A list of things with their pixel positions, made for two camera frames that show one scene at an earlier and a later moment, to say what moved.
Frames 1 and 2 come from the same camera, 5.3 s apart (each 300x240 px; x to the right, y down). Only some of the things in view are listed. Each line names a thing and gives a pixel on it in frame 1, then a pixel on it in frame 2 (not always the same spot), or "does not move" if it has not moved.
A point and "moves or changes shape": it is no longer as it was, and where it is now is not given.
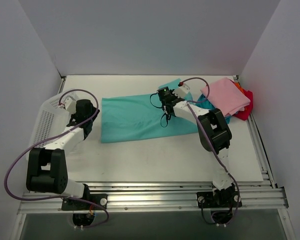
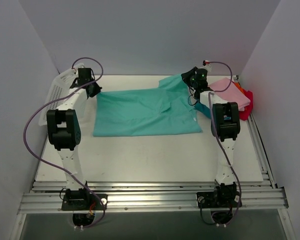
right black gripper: (165, 107) to (188, 75)
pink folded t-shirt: (227, 97) does not move
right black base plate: (222, 199) does not move
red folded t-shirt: (245, 114) does not move
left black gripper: (87, 127) to (94, 89)
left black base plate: (73, 204) does not move
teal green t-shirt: (140, 116) moves or changes shape
